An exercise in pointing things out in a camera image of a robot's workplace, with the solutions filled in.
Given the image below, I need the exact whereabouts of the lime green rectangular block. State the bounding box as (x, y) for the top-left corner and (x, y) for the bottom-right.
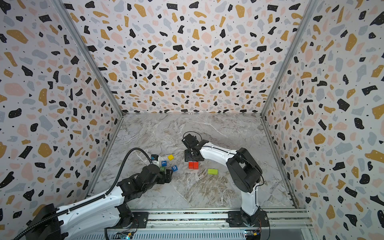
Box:
(207, 169), (219, 176)

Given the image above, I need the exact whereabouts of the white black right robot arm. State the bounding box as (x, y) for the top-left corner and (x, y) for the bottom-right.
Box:
(182, 134), (264, 217)

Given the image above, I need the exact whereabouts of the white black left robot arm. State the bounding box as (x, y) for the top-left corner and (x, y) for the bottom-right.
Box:
(25, 164), (173, 240)

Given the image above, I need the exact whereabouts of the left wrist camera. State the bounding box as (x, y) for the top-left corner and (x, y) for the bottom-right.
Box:
(151, 154), (161, 166)

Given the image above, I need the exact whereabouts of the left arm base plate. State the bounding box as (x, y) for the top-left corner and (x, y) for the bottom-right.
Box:
(109, 212), (149, 230)

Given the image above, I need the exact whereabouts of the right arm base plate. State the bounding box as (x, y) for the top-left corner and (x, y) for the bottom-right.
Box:
(226, 209), (270, 228)

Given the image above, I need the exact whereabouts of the black corrugated cable conduit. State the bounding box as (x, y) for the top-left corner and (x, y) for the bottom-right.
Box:
(11, 147), (154, 240)

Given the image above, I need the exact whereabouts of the aluminium left corner post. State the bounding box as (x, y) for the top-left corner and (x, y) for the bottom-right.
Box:
(52, 1), (123, 118)

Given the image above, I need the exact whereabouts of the aluminium corner post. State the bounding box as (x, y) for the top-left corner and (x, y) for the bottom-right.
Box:
(260, 0), (319, 119)
(52, 1), (123, 118)

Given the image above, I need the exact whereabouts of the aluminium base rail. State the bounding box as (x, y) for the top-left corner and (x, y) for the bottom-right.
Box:
(72, 209), (317, 240)

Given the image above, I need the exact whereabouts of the aluminium right corner post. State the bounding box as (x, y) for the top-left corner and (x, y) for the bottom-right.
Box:
(260, 0), (319, 119)

